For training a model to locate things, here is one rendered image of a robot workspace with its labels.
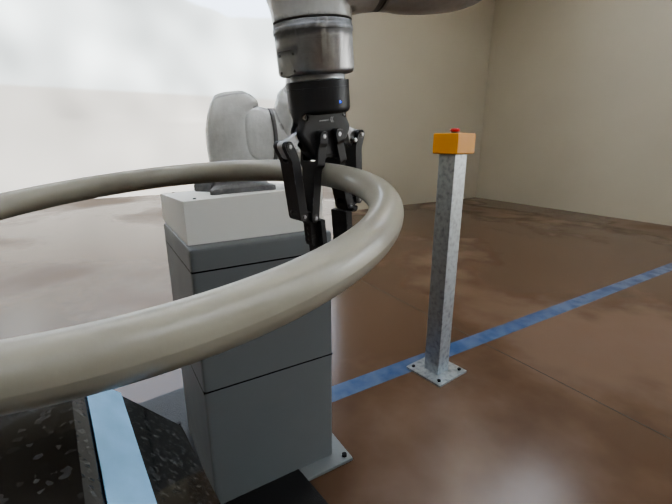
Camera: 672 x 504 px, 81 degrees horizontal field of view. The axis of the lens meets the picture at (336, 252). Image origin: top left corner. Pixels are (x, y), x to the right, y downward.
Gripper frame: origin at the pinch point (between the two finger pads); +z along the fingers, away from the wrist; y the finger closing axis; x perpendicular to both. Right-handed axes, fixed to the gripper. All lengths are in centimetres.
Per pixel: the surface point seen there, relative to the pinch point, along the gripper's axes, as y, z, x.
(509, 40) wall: -685, -80, -297
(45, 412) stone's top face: 34.7, 2.6, 4.9
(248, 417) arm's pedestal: -4, 67, -47
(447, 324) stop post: -102, 81, -43
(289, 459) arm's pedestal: -13, 89, -44
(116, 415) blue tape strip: 30.5, 5.9, 5.1
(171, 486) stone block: 29.4, 8.3, 13.1
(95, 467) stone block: 33.2, 3.5, 12.4
